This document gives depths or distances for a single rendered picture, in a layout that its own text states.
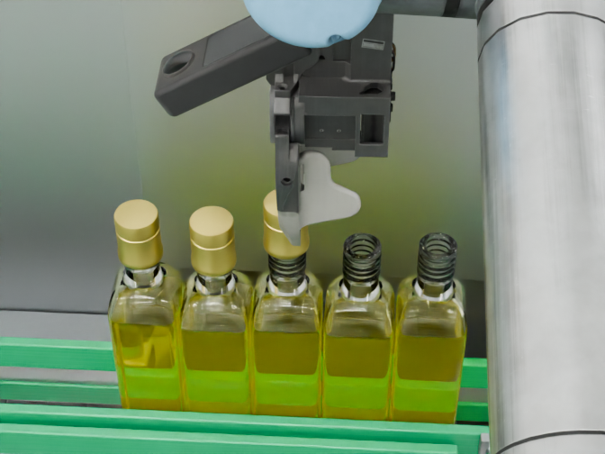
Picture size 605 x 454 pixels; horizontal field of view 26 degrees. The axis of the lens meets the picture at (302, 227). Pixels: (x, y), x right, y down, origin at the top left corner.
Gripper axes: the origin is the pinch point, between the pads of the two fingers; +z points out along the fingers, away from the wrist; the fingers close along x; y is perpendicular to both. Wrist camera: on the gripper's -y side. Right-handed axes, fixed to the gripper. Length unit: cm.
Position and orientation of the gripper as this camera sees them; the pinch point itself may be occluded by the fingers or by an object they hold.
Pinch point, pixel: (287, 211)
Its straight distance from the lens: 98.7
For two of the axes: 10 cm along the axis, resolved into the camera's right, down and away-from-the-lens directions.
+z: 0.1, 7.2, 6.9
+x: 0.4, -6.9, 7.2
